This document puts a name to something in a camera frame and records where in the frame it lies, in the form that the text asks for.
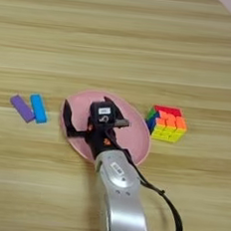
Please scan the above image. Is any pink round plate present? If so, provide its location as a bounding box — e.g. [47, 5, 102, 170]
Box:
[55, 86, 156, 168]

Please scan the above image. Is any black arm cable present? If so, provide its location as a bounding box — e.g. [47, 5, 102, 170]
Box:
[118, 150, 191, 231]

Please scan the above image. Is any purple rectangular block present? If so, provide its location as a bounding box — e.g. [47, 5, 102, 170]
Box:
[7, 93, 38, 124]

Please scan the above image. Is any multicoloured puzzle cube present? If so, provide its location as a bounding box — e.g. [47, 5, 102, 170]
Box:
[142, 104, 190, 145]

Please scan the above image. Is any blue rectangular block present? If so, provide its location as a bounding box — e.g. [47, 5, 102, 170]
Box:
[27, 93, 52, 125]

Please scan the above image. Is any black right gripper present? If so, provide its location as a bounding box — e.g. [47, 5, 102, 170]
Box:
[58, 92, 137, 165]

